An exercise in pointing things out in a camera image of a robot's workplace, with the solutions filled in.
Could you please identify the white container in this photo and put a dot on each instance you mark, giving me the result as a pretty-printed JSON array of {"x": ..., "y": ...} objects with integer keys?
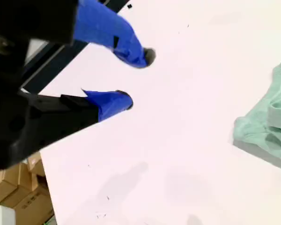
[{"x": 2, "y": 216}]

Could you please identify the pale green t-shirt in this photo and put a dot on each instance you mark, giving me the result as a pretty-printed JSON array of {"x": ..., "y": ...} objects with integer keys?
[{"x": 260, "y": 126}]

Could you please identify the brown cardboard box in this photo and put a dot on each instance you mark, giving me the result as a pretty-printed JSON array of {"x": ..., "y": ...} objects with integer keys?
[
  {"x": 30, "y": 206},
  {"x": 9, "y": 182},
  {"x": 36, "y": 164}
]

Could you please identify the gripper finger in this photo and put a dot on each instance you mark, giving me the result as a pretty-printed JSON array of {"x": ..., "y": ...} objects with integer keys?
[
  {"x": 107, "y": 28},
  {"x": 107, "y": 103}
]

